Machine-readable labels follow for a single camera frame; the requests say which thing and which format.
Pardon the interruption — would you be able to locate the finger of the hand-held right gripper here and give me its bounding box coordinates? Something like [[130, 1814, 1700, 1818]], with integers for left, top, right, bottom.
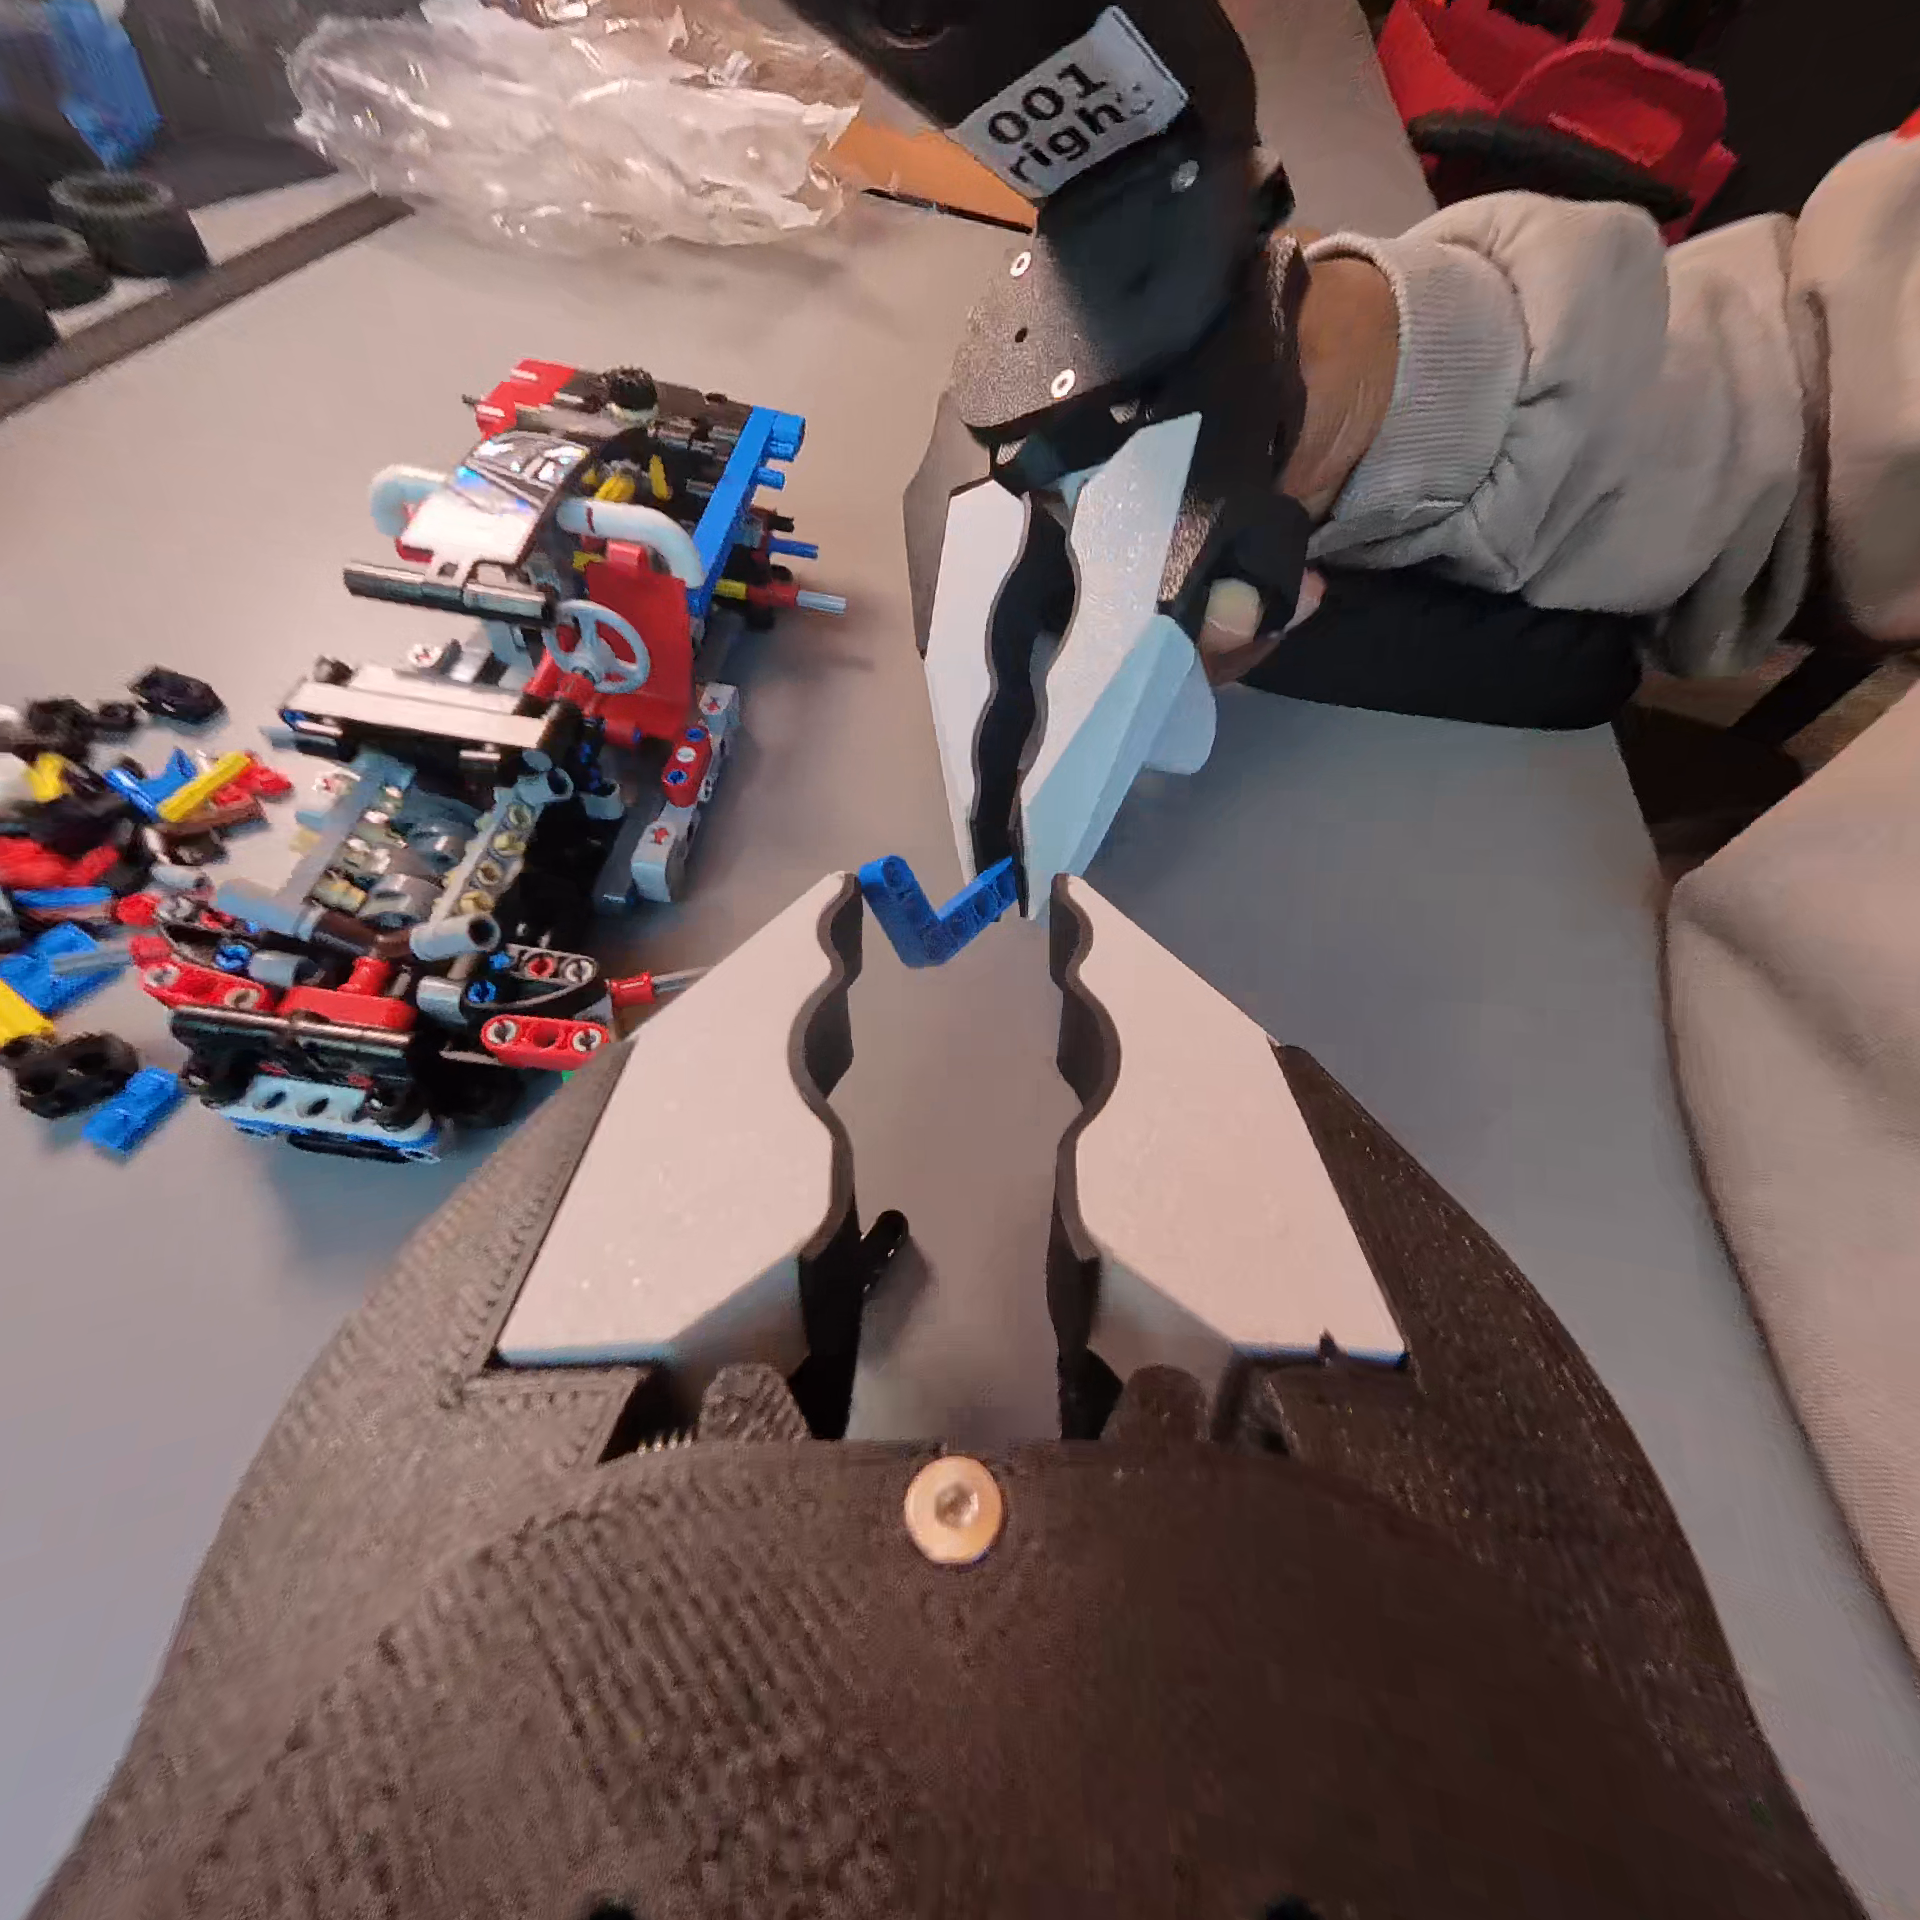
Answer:
[[1011, 407, 1222, 917], [902, 392, 1052, 879]]

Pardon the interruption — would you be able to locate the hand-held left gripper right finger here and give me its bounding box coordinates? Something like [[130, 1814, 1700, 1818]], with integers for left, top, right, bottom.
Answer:
[[1045, 873, 1411, 1440]]

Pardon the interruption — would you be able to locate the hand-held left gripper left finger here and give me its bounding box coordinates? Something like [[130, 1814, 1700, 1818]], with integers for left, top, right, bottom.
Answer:
[[494, 870, 869, 1440]]

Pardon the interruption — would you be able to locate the blue L-shaped lego beam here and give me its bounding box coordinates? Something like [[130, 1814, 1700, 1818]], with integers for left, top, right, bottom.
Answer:
[[860, 854, 1024, 968]]

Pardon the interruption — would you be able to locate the lego car model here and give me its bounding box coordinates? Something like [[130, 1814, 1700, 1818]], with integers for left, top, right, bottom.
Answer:
[[125, 358, 849, 1166]]

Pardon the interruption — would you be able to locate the person's right forearm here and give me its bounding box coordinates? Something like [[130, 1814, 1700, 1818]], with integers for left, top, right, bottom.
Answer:
[[1297, 135, 1920, 683]]

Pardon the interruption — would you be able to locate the pile of loose lego pieces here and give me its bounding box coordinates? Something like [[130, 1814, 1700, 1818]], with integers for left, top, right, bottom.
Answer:
[[0, 668, 295, 1158]]

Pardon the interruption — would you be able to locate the person's right hand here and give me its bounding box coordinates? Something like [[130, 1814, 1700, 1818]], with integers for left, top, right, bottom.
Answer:
[[1196, 246, 1418, 686]]

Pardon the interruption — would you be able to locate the clear plastic bag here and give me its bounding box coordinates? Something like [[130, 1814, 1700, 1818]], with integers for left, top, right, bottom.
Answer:
[[285, 0, 864, 255]]

